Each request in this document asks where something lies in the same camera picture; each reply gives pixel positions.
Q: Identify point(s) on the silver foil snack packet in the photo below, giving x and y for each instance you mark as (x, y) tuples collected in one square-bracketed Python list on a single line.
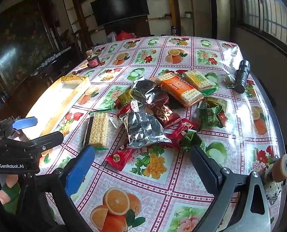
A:
[(143, 130), (150, 89)]

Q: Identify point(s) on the dark thermos bottle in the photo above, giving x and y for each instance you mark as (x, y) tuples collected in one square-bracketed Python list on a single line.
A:
[(173, 30)]

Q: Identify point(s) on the orange cracker packet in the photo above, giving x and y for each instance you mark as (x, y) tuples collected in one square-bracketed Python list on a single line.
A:
[(179, 89)]

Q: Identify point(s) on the black flashlight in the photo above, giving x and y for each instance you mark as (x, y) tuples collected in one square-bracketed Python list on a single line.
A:
[(242, 77)]

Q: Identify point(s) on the white plastic bag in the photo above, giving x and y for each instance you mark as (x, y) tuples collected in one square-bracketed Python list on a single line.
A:
[(110, 38)]

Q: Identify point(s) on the barred window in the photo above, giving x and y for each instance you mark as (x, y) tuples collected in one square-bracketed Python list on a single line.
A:
[(266, 9)]

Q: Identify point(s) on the person's left hand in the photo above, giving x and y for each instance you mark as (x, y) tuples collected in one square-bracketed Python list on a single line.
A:
[(11, 193)]

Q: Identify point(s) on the yellow wooden pillar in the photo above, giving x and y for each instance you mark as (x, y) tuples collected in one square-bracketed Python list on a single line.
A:
[(173, 4)]

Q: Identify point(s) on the black television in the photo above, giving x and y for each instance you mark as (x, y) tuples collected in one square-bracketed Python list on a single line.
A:
[(119, 4)]

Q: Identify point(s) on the dark red jar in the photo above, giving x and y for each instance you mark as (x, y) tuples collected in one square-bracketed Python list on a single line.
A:
[(93, 61)]

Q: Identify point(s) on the floral tablecloth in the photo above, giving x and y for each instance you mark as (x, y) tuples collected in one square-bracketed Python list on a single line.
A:
[(162, 193)]

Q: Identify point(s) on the dark red snack packet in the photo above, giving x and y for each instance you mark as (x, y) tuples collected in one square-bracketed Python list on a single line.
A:
[(166, 114)]

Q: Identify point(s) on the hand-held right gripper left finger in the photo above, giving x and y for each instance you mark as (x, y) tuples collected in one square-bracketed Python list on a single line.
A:
[(80, 171)]

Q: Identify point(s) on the small green snack packet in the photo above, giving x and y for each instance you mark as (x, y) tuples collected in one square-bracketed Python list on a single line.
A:
[(190, 141)]

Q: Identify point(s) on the red and white snack packet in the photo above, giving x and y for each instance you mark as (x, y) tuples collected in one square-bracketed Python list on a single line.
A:
[(133, 106)]

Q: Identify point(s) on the small green candy wrapper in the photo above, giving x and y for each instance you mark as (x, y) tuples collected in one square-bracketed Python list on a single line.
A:
[(228, 80)]

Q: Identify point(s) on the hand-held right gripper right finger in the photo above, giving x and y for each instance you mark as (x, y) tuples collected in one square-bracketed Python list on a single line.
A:
[(203, 171)]

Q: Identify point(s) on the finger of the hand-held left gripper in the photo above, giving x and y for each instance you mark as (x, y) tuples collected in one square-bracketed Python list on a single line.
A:
[(25, 122), (49, 139)]

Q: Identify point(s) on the green label cracker packet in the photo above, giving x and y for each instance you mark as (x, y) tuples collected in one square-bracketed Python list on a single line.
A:
[(197, 79)]

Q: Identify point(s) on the clear cracker packet green ends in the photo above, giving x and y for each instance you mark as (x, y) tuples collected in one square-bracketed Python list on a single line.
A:
[(97, 128)]

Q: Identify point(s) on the small white snack packet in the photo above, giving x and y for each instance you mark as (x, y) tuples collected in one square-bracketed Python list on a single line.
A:
[(116, 122)]

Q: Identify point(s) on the dark painted panel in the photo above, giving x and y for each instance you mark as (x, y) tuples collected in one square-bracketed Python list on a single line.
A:
[(20, 38)]

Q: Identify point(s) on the olive yellow snack packet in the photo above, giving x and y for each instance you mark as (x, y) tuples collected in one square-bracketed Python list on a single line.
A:
[(125, 98)]

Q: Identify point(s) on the small red snack packet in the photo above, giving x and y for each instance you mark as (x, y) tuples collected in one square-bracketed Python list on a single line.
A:
[(184, 128), (119, 159)]

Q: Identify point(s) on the small white jar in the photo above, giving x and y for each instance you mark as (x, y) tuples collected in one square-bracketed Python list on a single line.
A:
[(188, 15)]

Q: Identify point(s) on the yellow cardboard box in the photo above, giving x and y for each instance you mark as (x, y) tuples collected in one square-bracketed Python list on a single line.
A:
[(61, 94)]

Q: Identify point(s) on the dark mahjong table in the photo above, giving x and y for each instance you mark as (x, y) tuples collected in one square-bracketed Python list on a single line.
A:
[(51, 65)]

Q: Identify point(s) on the red plastic bag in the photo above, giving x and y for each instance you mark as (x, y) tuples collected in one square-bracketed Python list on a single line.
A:
[(124, 36)]

